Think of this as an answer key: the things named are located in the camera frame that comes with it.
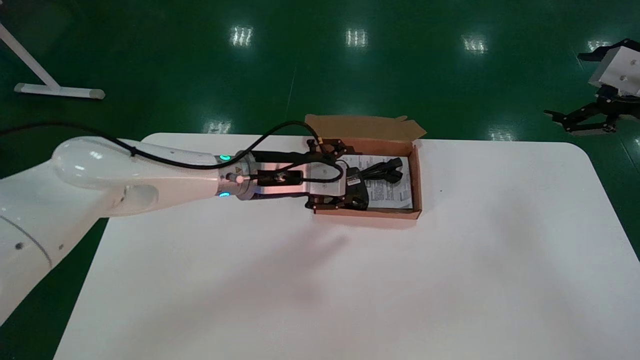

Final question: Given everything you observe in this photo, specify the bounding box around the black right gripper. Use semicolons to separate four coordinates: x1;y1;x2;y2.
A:
543;39;640;137

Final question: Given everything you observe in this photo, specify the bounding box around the black power adapter white label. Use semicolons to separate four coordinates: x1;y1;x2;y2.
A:
345;167;371;210

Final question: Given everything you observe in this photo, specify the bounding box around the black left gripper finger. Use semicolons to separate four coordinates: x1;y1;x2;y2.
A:
306;138;357;162
305;195;352;213

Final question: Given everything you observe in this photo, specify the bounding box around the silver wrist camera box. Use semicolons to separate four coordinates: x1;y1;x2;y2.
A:
304;161;349;198
589;44;640;99

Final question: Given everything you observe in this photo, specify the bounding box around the white printed manual sheet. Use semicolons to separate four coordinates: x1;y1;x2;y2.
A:
340;154;414;210

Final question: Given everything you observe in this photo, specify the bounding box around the white floor stand base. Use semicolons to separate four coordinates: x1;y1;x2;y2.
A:
0;22;106;100

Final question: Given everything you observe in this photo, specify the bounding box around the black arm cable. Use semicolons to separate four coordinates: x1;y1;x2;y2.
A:
0;120;347;183

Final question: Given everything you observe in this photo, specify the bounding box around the brown cardboard storage box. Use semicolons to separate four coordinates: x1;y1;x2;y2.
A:
304;114;427;221

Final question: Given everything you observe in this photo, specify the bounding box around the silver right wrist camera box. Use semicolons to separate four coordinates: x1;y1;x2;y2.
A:
589;44;640;99

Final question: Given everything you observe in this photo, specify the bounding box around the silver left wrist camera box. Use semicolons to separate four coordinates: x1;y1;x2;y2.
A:
304;161;349;198

